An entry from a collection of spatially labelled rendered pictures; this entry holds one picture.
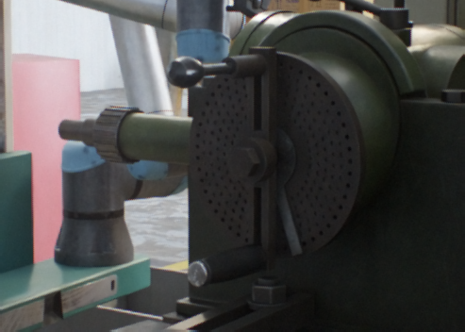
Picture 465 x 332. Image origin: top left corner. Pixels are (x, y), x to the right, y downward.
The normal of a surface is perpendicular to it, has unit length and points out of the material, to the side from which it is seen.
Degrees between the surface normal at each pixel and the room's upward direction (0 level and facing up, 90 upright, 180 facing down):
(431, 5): 90
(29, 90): 90
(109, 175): 90
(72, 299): 90
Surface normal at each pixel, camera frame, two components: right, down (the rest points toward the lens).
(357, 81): 0.29, -0.61
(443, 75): -0.47, -0.50
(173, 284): -0.59, 0.11
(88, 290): 0.88, 0.07
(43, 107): 0.57, 0.11
